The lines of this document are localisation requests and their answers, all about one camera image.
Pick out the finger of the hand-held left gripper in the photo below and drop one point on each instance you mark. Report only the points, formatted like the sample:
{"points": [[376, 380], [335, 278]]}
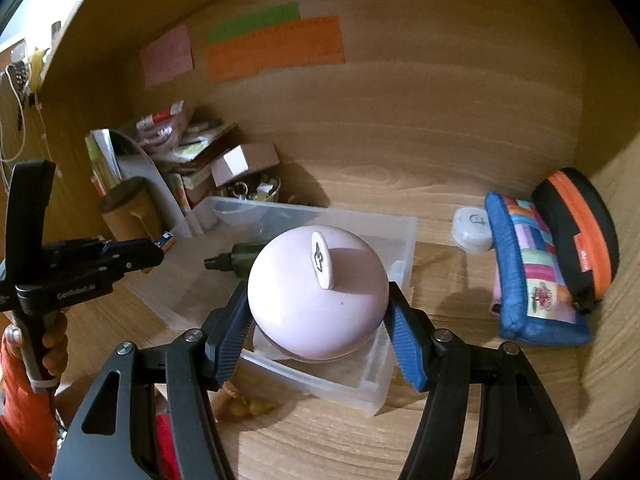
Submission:
{"points": [[131, 246], [135, 259]]}

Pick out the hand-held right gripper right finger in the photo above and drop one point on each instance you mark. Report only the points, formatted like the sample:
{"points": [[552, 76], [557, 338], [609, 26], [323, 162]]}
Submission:
{"points": [[406, 347]]}

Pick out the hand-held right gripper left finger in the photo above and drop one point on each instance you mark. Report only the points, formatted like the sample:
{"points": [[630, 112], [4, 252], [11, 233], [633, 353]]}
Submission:
{"points": [[229, 342]]}

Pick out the pink domed jar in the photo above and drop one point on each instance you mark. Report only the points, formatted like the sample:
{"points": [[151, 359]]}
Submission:
{"points": [[305, 310]]}

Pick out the clear plastic box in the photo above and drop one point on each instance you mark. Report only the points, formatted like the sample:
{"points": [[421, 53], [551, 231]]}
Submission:
{"points": [[355, 232]]}

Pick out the person's left forearm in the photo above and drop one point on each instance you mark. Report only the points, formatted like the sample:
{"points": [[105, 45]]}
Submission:
{"points": [[22, 410]]}

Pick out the wooden desktop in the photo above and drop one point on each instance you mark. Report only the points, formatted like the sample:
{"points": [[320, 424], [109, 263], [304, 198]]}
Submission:
{"points": [[350, 440]]}

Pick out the person's left hand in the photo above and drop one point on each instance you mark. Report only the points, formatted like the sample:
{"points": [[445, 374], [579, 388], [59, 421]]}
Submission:
{"points": [[56, 340]]}

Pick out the brown mug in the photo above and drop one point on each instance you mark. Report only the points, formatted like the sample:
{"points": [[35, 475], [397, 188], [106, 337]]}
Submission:
{"points": [[125, 210]]}

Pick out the white curved card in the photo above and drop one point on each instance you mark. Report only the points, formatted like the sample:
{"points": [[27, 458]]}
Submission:
{"points": [[160, 195]]}

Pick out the yellow crumpled wrapper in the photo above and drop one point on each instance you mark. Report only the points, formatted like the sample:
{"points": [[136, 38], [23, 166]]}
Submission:
{"points": [[250, 406]]}

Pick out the dark green spray bottle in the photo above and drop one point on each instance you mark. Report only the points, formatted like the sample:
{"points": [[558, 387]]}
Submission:
{"points": [[241, 258]]}

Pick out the white printed papers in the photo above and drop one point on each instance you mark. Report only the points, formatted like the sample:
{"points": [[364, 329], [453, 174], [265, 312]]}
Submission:
{"points": [[107, 155]]}

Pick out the stack of booklets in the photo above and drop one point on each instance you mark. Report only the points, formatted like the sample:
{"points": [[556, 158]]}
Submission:
{"points": [[200, 160]]}

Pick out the red cloth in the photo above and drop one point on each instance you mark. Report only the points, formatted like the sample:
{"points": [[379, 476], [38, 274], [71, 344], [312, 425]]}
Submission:
{"points": [[167, 442]]}

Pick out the red white tube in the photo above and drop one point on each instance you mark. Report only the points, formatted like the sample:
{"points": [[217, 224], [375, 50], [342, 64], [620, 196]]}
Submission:
{"points": [[160, 116]]}

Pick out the small white round container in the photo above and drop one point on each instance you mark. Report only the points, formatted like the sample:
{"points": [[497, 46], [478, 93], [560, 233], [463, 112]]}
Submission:
{"points": [[472, 230]]}

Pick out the glass bowl with trinkets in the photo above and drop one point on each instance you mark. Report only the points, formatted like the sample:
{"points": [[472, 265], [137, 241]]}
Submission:
{"points": [[256, 192]]}

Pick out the small white cardboard box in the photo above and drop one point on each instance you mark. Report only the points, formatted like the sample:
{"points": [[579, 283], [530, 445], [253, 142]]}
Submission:
{"points": [[245, 161]]}

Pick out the blue patchwork pouch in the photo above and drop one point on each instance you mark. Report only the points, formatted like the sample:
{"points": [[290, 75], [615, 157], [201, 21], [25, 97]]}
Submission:
{"points": [[535, 280]]}

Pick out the pink paper note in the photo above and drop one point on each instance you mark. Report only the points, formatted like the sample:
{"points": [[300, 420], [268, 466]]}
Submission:
{"points": [[167, 55]]}

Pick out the black orange zip case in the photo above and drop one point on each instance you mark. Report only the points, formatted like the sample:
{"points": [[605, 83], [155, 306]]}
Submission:
{"points": [[582, 230]]}

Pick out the orange paper note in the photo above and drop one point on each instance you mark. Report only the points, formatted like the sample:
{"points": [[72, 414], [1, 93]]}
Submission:
{"points": [[275, 52]]}

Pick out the green paper note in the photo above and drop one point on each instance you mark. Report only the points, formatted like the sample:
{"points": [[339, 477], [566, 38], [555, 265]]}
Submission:
{"points": [[250, 22]]}

